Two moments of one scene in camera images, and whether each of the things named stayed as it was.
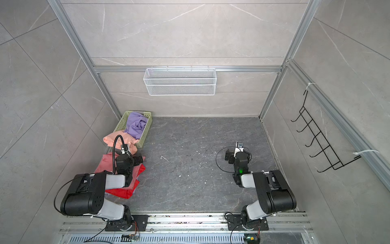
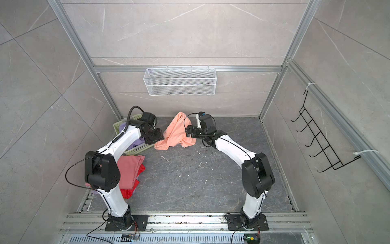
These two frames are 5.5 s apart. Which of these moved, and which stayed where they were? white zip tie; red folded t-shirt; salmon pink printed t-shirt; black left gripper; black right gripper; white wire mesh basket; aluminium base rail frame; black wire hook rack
Moved: black left gripper; salmon pink printed t-shirt; black right gripper
Stayed: red folded t-shirt; white wire mesh basket; black wire hook rack; aluminium base rail frame; white zip tie
